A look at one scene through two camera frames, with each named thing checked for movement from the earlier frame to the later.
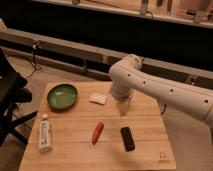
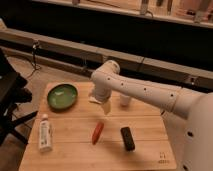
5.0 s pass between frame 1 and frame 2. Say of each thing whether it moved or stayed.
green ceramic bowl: stayed
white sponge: stayed
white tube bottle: stayed
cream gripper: moved
